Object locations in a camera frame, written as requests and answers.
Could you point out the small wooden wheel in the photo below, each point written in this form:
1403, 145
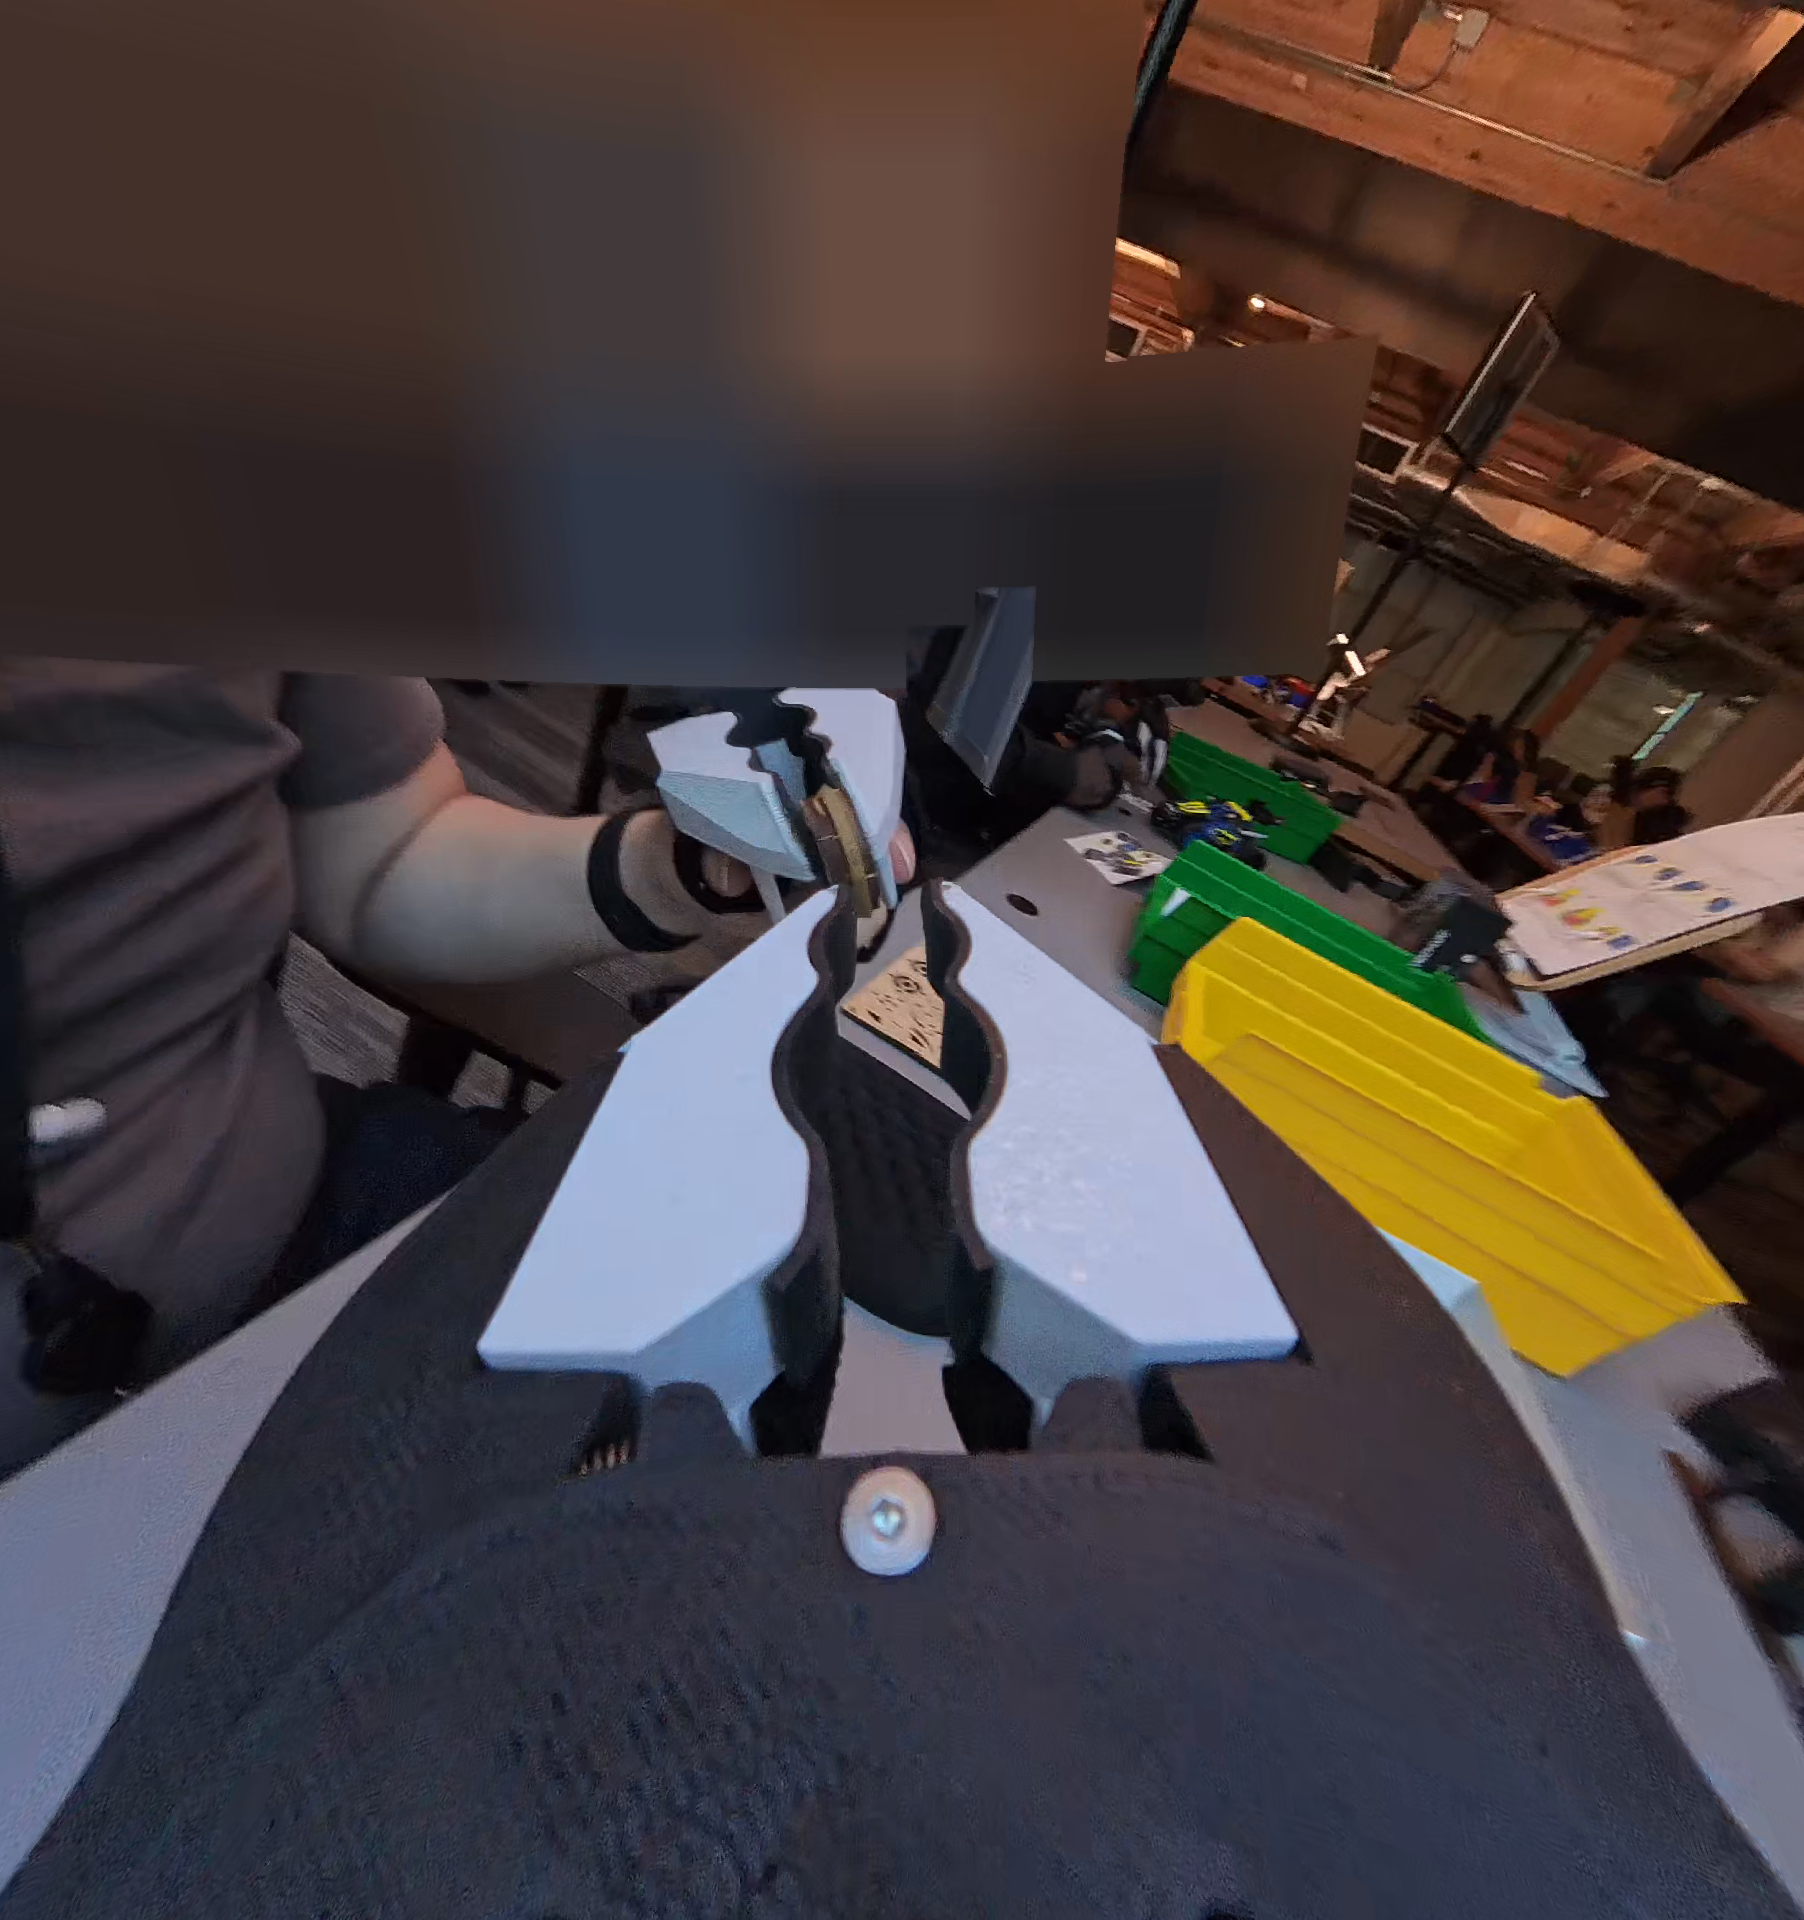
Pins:
842, 855

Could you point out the blue toy car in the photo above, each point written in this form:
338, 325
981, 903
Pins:
1216, 822

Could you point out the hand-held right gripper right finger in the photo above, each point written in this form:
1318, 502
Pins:
1126, 1201

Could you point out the dark grey panel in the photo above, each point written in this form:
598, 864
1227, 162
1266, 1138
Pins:
985, 691

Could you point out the person's left hand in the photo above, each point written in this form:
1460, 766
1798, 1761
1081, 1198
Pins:
671, 884

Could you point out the person's dark trousers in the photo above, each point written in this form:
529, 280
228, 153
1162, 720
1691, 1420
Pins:
392, 1170

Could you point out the ceiling-mounted monitor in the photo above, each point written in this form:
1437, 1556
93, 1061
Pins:
1502, 374

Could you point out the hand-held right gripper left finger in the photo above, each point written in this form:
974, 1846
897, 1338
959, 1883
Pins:
662, 1185

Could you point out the person's grey shirt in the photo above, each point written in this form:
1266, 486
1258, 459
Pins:
167, 930

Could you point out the green plastic bin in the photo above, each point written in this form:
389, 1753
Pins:
1216, 764
1232, 901

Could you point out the person's left forearm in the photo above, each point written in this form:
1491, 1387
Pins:
453, 870

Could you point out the clipboard with illustrated sheet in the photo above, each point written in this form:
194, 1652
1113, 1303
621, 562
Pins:
1667, 884

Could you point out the yellow plastic bin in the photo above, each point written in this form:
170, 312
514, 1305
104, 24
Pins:
1442, 1170

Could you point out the small printed paper sheet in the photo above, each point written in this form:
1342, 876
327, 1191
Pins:
1120, 855

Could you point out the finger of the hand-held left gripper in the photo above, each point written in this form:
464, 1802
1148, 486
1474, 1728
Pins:
864, 750
714, 794

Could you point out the laser-cut wooden sheet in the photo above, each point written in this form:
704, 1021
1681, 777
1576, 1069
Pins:
894, 1004

